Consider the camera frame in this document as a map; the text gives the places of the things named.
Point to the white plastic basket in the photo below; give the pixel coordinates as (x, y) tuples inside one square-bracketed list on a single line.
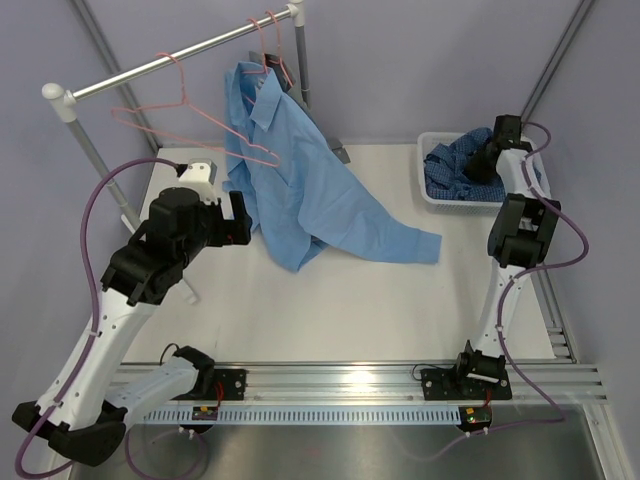
[(441, 157)]

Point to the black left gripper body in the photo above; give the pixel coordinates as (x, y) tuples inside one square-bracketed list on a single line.
[(219, 231)]

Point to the aluminium mounting rail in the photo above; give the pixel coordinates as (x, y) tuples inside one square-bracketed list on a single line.
[(563, 379)]

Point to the light blue shirt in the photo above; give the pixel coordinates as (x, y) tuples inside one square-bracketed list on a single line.
[(300, 196)]

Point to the grey shirt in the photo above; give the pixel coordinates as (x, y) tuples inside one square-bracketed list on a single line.
[(295, 86)]

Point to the pink hanger of grey shirt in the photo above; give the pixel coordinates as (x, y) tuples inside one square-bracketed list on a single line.
[(280, 45)]

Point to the white slotted cable duct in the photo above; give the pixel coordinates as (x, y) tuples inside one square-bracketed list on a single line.
[(331, 415)]

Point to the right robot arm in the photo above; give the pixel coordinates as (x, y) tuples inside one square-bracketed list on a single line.
[(518, 242)]

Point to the pink hanger of checkered shirt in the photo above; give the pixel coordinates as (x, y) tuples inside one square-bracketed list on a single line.
[(185, 105)]

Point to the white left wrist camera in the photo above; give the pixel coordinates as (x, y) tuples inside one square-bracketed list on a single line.
[(199, 176)]

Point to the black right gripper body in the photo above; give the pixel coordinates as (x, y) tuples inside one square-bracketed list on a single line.
[(478, 166)]

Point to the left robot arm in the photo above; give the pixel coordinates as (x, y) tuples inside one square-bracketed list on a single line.
[(78, 416)]

